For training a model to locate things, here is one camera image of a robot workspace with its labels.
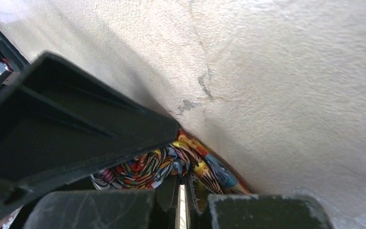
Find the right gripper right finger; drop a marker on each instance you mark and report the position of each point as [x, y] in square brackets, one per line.
[206, 210]

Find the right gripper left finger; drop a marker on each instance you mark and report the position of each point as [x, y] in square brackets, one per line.
[109, 209]

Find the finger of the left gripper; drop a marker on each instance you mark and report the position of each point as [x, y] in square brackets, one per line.
[59, 124]

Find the colourful patterned tie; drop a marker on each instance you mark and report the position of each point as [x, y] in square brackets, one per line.
[183, 157]

